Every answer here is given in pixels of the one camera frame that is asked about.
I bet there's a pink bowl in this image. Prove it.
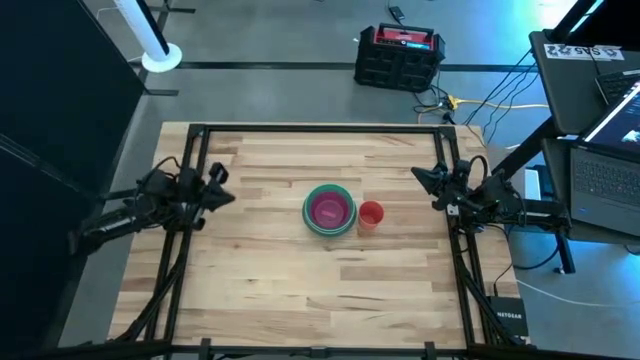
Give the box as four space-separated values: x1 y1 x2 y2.
309 190 353 229

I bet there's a black keyboard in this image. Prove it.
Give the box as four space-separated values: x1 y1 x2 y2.
593 68 640 105

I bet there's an open laptop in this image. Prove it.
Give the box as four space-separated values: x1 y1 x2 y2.
568 81 640 238

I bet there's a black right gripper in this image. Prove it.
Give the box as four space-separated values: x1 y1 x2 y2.
410 159 475 212

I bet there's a black partition panel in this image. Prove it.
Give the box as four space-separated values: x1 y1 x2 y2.
0 0 147 354

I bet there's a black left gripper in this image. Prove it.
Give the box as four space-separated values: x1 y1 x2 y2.
179 161 237 221

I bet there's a black Netgear router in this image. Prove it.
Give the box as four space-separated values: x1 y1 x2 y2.
486 295 531 339

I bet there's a black desk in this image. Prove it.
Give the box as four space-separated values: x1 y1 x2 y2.
492 28 640 276

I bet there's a yellow cable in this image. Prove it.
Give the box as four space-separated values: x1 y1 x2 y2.
446 94 551 112

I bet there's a green bowl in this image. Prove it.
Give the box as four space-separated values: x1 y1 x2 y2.
303 183 358 234

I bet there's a red and black power station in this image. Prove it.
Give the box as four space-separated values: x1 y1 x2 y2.
353 22 448 94

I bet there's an orange plastic cup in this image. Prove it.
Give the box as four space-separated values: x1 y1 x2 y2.
357 200 386 232

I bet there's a blue bowl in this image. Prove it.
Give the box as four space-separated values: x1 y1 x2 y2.
301 185 358 238

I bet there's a white box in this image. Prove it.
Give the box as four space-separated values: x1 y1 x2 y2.
523 168 544 202

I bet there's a black cable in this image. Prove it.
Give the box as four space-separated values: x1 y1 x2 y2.
482 69 540 145
462 48 534 127

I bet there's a black monitor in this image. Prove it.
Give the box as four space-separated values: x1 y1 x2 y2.
549 0 640 49

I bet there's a white cable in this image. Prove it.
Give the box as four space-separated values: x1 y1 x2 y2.
514 278 640 309

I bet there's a black aluminium table frame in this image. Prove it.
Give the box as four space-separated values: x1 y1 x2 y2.
0 122 640 360

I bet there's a white printed label sheet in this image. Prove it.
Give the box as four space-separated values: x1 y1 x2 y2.
543 43 626 63

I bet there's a white pole with round base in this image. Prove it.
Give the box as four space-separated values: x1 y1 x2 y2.
112 0 184 74

